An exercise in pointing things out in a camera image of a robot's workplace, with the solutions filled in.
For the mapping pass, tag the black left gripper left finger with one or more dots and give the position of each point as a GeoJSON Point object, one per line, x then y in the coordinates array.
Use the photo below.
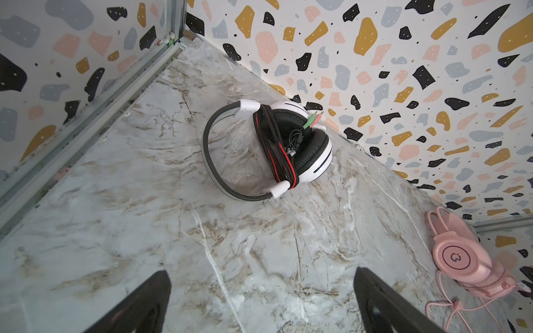
{"type": "Point", "coordinates": [143, 310]}

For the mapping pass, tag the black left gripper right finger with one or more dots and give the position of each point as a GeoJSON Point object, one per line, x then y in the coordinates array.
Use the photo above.
{"type": "Point", "coordinates": [382, 309]}

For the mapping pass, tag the pink headphones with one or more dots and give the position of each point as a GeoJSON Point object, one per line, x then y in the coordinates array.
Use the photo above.
{"type": "Point", "coordinates": [459, 255]}

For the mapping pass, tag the white black headphones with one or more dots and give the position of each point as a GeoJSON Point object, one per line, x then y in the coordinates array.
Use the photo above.
{"type": "Point", "coordinates": [298, 149]}

